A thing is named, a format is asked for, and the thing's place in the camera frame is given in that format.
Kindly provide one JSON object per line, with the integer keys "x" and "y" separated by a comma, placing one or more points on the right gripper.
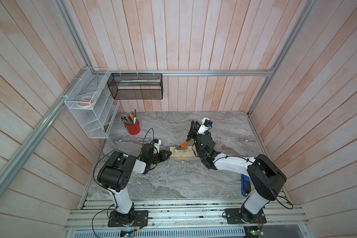
{"x": 192, "y": 134}

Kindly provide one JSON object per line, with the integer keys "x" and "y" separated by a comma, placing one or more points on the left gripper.
{"x": 163, "y": 155}

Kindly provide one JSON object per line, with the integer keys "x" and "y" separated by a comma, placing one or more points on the orange black claw hammer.
{"x": 183, "y": 146}

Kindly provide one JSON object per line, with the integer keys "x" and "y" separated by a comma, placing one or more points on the wooden block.
{"x": 183, "y": 154}

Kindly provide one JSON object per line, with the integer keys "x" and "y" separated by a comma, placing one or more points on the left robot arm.
{"x": 116, "y": 172}

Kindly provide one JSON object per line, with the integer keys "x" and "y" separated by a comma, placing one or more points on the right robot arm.
{"x": 267, "y": 179}

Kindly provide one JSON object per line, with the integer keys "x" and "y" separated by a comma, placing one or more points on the red pen cup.
{"x": 133, "y": 129}

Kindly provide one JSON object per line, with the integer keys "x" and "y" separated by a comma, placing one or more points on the pens and pencils bundle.
{"x": 129, "y": 119}

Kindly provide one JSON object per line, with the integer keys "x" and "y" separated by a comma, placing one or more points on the black mesh basket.
{"x": 136, "y": 86}

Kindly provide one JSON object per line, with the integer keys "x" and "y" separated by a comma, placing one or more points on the blue object on table edge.
{"x": 246, "y": 185}

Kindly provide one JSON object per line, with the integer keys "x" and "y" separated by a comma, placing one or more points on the tape roll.
{"x": 86, "y": 101}

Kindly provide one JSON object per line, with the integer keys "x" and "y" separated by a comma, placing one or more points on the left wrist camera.
{"x": 156, "y": 145}

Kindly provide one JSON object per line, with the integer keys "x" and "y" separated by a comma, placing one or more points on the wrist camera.
{"x": 206, "y": 125}
{"x": 156, "y": 145}

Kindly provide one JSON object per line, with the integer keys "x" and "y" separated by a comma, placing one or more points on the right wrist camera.
{"x": 206, "y": 125}

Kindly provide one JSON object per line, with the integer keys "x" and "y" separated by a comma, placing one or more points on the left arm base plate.
{"x": 133, "y": 218}

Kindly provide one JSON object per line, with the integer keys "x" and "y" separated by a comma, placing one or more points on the white wire mesh shelf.
{"x": 96, "y": 121}

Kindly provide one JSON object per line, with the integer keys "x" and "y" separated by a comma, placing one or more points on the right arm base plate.
{"x": 242, "y": 216}

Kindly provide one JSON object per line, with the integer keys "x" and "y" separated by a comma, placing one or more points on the horizontal aluminium rail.
{"x": 179, "y": 73}

